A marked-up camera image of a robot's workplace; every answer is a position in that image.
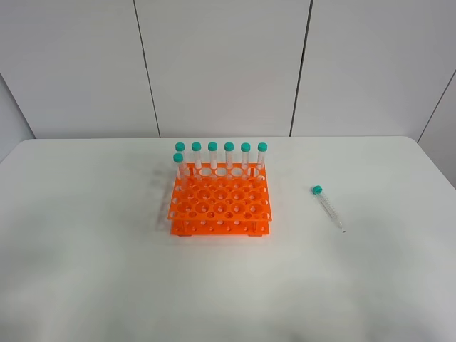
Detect teal-capped test tube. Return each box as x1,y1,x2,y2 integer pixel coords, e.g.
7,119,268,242
311,185,346,233

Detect orange plastic test tube rack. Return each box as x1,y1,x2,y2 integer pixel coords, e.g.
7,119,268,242
167,162,272,237

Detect second row left tube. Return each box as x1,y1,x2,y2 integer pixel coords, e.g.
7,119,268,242
173,152,187,190

